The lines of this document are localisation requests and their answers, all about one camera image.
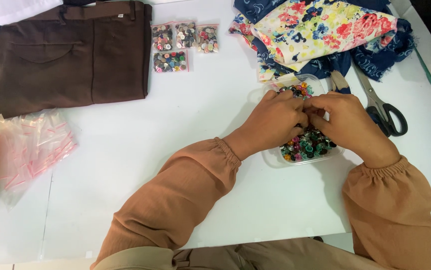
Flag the cream floral fabric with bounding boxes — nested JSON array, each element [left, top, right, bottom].
[[250, 0, 398, 73]]

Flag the bag of pale mixed buttons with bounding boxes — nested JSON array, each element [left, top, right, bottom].
[[174, 20, 198, 50]]

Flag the person's tan clothing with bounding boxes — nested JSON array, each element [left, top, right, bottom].
[[92, 236, 390, 270]]

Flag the clear plastic container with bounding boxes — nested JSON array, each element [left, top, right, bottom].
[[261, 73, 346, 166]]

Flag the folded brown trousers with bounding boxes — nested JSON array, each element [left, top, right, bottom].
[[0, 1, 153, 121]]

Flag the bag of bright colourful buttons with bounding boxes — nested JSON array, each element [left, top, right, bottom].
[[153, 50, 189, 73]]

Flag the pile of clear zip bags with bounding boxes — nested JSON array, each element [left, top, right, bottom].
[[0, 109, 78, 211]]

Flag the heap of colourful buttons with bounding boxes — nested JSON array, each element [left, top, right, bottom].
[[278, 82, 338, 162]]

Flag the beige fabric strip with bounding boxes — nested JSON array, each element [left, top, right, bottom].
[[330, 70, 351, 93]]

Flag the bag of beige mixed buttons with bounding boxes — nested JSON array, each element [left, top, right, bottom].
[[196, 24, 220, 54]]

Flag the person's left hand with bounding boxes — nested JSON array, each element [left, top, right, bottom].
[[223, 89, 310, 162]]

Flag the white garment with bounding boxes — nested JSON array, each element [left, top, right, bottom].
[[0, 0, 64, 26]]

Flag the bag of grey mixed buttons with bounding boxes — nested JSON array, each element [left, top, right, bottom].
[[151, 22, 174, 52]]

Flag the navy blue patterned fabric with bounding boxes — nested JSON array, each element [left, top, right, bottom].
[[229, 0, 415, 95]]

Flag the person's right hand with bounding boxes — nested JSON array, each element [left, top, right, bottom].
[[303, 92, 401, 169]]

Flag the black handled scissors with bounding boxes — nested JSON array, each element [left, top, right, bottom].
[[353, 63, 409, 138]]

